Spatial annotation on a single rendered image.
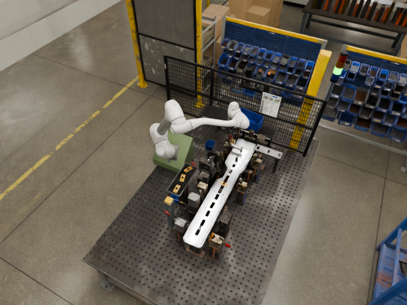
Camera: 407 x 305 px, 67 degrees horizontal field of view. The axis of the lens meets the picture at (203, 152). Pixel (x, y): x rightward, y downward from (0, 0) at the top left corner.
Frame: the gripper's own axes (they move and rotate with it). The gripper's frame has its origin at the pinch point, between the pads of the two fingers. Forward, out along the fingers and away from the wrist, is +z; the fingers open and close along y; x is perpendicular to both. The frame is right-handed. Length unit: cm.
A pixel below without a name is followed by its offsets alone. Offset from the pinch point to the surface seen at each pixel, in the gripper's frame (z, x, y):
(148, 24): -3, 162, -205
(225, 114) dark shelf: 19, 47, -25
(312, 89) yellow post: -40, 58, 61
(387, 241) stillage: 95, 14, 194
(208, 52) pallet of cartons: 78, 259, -145
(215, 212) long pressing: 22, -80, 20
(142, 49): 46, 163, -226
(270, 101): -13, 54, 24
